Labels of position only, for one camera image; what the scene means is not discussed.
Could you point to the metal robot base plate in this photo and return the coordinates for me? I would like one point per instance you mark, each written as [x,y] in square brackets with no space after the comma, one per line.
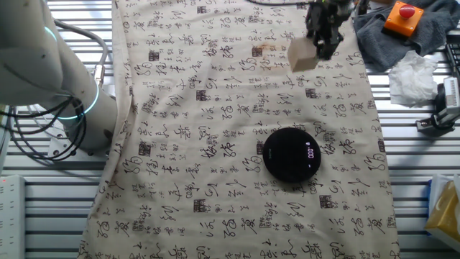
[59,144]

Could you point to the beige calligraphy print cloth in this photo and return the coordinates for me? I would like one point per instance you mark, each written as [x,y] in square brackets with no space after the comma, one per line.
[179,144]

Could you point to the black keyboard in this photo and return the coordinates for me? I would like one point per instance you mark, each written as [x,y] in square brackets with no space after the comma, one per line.
[454,55]

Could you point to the orange emergency stop button box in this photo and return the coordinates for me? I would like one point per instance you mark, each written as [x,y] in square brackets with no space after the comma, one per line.
[402,23]

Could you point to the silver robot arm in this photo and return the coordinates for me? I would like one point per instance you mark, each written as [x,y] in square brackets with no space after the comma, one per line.
[36,72]

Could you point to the white power strip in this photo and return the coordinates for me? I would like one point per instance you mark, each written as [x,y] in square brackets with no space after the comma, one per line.
[10,216]

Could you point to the small silver camera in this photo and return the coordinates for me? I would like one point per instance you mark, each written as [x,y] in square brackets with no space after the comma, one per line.
[451,100]

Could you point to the black round digital scale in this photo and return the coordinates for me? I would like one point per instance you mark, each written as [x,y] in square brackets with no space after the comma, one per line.
[287,158]

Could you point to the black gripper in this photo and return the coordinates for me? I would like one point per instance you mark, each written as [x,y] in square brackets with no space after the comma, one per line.
[330,12]

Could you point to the white crumpled tissue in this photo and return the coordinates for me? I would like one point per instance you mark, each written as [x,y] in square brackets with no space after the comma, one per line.
[413,79]

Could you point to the light wooden block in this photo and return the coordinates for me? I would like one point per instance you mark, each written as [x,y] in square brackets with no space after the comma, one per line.
[302,55]

